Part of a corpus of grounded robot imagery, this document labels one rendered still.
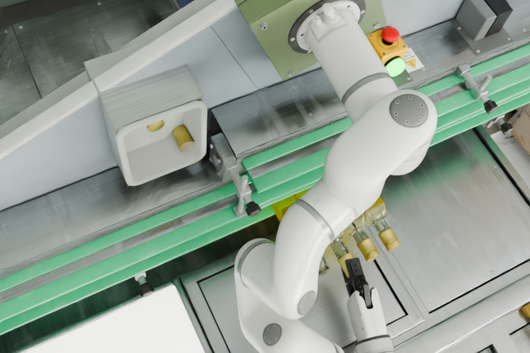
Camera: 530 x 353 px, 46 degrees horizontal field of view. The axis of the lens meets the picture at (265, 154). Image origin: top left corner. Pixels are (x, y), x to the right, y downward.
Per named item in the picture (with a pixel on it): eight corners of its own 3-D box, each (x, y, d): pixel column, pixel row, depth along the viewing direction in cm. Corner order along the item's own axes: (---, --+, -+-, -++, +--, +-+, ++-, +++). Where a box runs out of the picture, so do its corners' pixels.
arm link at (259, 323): (372, 315, 106) (321, 277, 118) (298, 261, 94) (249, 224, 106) (315, 395, 104) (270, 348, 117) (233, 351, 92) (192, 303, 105)
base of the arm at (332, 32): (281, 19, 107) (320, 90, 101) (345, -21, 105) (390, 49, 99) (307, 55, 121) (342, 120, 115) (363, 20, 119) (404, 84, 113)
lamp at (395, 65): (380, 71, 141) (387, 81, 140) (386, 59, 137) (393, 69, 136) (397, 65, 142) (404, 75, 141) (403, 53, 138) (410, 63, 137)
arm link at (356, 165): (295, 208, 105) (293, 171, 90) (392, 119, 110) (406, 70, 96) (335, 247, 101) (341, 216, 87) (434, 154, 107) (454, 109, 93)
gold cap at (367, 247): (355, 247, 140) (364, 264, 138) (358, 241, 137) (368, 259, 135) (368, 240, 141) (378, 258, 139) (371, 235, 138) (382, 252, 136)
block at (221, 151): (206, 158, 138) (219, 184, 135) (207, 137, 130) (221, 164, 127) (221, 152, 139) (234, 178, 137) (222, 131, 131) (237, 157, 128)
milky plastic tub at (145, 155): (113, 155, 131) (128, 190, 127) (98, 95, 111) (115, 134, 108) (189, 126, 136) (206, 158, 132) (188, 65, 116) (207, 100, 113)
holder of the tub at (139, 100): (116, 165, 135) (129, 195, 132) (98, 94, 111) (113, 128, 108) (188, 137, 140) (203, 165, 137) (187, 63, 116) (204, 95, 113)
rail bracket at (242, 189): (219, 187, 137) (244, 236, 132) (222, 151, 122) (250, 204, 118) (232, 183, 138) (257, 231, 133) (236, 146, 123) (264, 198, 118)
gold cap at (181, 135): (184, 142, 127) (175, 125, 129) (177, 152, 130) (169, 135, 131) (198, 140, 130) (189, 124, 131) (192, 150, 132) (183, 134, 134)
